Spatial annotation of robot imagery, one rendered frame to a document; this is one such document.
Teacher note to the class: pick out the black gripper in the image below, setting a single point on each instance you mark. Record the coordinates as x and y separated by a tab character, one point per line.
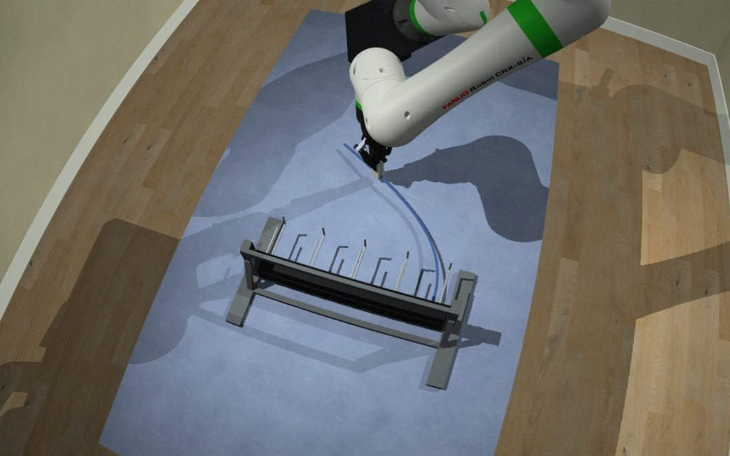
375	156

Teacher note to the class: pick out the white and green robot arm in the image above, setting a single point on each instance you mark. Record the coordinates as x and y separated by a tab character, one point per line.
395	110

